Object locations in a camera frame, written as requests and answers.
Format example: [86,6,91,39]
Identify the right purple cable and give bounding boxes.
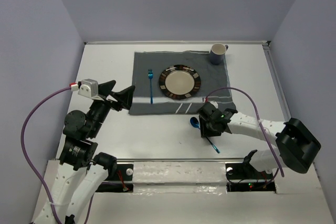
[206,87,286,190]

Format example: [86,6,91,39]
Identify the purple cable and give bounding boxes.
[20,84,94,224]
[206,87,286,190]

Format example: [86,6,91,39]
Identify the purple ceramic mug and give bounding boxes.
[209,43,229,65]

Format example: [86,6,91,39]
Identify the grey striped cloth placemat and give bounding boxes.
[129,51,230,115]

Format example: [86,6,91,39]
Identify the dark rimmed dinner plate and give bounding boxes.
[159,65,202,100]

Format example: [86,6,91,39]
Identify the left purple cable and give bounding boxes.
[20,84,94,224]

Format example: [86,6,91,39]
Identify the blue metal spoon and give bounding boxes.
[190,117,220,154]

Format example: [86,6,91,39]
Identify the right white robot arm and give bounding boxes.
[197,102,321,178]

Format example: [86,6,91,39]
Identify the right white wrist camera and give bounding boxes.
[205,100,218,109]

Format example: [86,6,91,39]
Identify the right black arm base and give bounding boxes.
[226,163,276,193]

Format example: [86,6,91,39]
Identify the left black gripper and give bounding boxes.
[88,79,136,136]

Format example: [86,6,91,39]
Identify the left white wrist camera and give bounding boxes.
[70,79,99,100]

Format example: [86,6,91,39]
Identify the blue metal fork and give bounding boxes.
[148,69,153,104]

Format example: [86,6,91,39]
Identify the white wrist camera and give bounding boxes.
[205,100,218,109]
[70,79,99,100]

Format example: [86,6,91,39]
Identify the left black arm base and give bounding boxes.
[97,163,134,193]

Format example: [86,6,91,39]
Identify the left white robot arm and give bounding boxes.
[33,79,135,223]

